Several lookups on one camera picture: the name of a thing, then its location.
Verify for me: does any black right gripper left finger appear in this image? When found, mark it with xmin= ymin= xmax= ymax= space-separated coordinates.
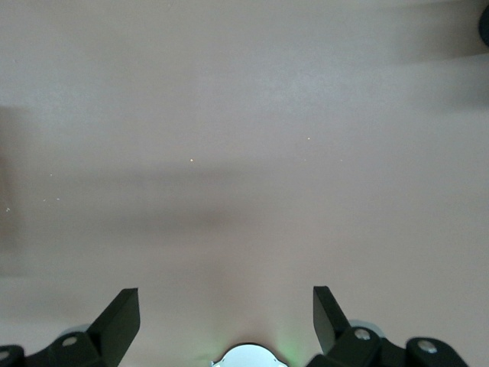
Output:
xmin=0 ymin=287 xmax=141 ymax=367

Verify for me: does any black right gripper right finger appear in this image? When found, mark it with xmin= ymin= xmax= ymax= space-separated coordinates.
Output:
xmin=307 ymin=285 xmax=469 ymax=367

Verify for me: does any black round object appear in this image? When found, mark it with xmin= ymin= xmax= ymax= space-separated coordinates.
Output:
xmin=478 ymin=3 xmax=489 ymax=41

